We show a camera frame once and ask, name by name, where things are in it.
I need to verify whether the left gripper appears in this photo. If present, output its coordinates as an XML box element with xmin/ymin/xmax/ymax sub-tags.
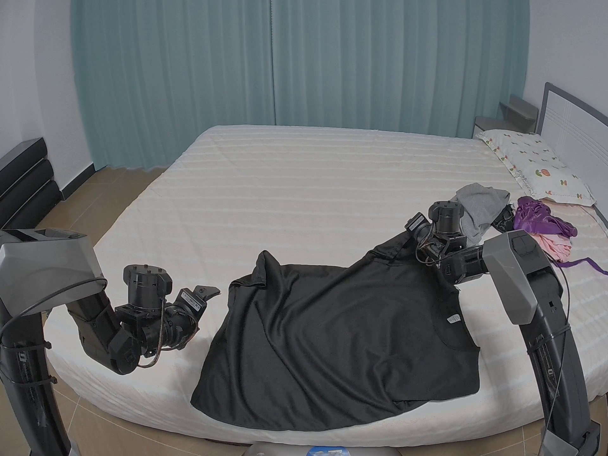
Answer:
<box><xmin>159</xmin><ymin>285</ymin><xmax>222</xmax><ymax>349</ymax></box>

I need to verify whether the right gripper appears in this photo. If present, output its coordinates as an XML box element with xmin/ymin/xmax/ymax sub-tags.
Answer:
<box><xmin>405</xmin><ymin>212</ymin><xmax>434</xmax><ymax>248</ymax></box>

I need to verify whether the black T-shirt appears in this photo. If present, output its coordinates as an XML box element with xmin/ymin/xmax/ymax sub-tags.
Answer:
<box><xmin>190</xmin><ymin>230</ymin><xmax>481</xmax><ymax>432</ymax></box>

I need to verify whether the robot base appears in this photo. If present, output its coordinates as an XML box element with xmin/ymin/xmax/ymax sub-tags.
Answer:
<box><xmin>244</xmin><ymin>441</ymin><xmax>400</xmax><ymax>456</ymax></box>

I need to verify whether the bed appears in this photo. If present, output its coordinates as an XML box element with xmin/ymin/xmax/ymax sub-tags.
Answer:
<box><xmin>42</xmin><ymin>82</ymin><xmax>608</xmax><ymax>447</ymax></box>

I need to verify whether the grey garment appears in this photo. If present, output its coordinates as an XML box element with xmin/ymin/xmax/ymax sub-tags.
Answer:
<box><xmin>455</xmin><ymin>183</ymin><xmax>511</xmax><ymax>246</ymax></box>

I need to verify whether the black shiny garment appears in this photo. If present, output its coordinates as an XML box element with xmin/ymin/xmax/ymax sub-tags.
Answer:
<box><xmin>491</xmin><ymin>203</ymin><xmax>517</xmax><ymax>234</ymax></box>

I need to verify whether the purple garment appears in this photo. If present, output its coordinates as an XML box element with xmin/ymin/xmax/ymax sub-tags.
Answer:
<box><xmin>514</xmin><ymin>196</ymin><xmax>608</xmax><ymax>276</ymax></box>

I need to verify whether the white printed pillow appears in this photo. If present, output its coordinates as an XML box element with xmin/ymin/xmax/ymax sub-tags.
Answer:
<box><xmin>476</xmin><ymin>129</ymin><xmax>597</xmax><ymax>206</ymax></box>

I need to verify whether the pink garment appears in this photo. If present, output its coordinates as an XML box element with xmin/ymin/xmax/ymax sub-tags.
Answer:
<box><xmin>529</xmin><ymin>231</ymin><xmax>575</xmax><ymax>262</ymax></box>

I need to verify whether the grey bedside table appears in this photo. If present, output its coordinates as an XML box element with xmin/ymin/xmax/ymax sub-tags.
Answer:
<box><xmin>473</xmin><ymin>94</ymin><xmax>540</xmax><ymax>139</ymax></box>

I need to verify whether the blue-green curtain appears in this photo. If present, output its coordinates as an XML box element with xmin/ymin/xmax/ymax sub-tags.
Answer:
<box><xmin>272</xmin><ymin>0</ymin><xmax>529</xmax><ymax>137</ymax></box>
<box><xmin>70</xmin><ymin>0</ymin><xmax>275</xmax><ymax>171</ymax></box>

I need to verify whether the black chest of drawers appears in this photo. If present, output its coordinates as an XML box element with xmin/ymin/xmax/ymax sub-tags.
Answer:
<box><xmin>0</xmin><ymin>137</ymin><xmax>62</xmax><ymax>231</ymax></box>

